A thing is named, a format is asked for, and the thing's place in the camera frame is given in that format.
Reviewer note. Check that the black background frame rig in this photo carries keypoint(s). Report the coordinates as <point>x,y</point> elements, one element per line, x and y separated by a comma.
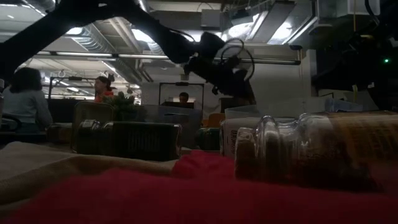
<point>182,83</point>

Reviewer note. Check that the long horizontal light bar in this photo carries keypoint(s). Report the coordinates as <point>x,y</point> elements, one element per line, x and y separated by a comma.
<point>140,56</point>

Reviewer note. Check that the green-label spice jar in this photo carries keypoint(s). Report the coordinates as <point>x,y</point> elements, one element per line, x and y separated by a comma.
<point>208,138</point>
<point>140,140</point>

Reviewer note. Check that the white-lid spice jar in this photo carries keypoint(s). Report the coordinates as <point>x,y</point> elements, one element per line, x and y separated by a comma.
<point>228,137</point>

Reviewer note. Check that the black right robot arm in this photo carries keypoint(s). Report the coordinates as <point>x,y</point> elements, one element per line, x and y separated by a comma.
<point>385,81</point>

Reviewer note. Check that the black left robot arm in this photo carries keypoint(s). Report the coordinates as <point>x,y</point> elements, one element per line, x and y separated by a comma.
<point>31,37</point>

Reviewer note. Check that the yellow plastic bin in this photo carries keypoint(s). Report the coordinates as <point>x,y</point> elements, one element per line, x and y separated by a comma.
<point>214,119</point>

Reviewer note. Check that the artificial green plant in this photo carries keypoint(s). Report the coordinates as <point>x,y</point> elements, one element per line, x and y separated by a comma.
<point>124,105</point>

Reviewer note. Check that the grey translucent plastic bin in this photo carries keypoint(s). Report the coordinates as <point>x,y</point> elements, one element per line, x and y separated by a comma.
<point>186,124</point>

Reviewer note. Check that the small snack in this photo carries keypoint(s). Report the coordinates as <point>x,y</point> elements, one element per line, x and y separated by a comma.
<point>311,149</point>

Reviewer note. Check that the person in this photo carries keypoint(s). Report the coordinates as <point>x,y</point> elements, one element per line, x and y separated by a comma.
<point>25,102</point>
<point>183,98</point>
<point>104,93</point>

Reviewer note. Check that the black office chair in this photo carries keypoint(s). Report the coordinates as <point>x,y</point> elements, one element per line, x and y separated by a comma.
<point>9,124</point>

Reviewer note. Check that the tan cloth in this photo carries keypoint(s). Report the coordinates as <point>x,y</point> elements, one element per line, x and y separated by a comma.
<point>46,161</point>

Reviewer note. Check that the red cloth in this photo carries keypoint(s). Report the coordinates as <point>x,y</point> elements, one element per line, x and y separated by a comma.
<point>199,202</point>

